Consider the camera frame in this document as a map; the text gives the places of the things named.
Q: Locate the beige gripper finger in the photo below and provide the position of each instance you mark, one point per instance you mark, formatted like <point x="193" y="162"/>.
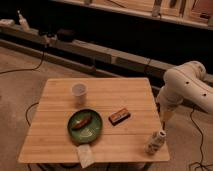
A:
<point x="166" y="115"/>

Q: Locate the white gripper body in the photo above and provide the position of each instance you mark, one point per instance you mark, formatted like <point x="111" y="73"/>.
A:
<point x="168" y="99"/>

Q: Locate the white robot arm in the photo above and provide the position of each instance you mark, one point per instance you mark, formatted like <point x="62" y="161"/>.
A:
<point x="181" y="82"/>

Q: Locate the white patterned bottle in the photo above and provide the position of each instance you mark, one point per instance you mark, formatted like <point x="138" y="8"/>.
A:
<point x="155" y="142"/>

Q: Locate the brown rectangular box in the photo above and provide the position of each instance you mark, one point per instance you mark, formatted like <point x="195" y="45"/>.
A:
<point x="119" y="116"/>

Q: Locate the green round plate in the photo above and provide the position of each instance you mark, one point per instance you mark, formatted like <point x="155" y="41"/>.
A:
<point x="89" y="132"/>

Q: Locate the brown sausage on plate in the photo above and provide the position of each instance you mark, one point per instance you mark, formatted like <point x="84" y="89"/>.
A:
<point x="81" y="123"/>

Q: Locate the white folded napkin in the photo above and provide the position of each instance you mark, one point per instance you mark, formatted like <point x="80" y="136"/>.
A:
<point x="85" y="155"/>

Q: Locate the wooden table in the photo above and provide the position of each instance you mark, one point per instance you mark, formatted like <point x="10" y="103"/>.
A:
<point x="48" y="141"/>

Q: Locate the black device on ledge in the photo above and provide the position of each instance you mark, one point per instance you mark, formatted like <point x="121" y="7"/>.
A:
<point x="65" y="35"/>

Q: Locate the white bottle on ledge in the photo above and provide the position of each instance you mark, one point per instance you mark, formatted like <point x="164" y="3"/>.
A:
<point x="23" y="22"/>

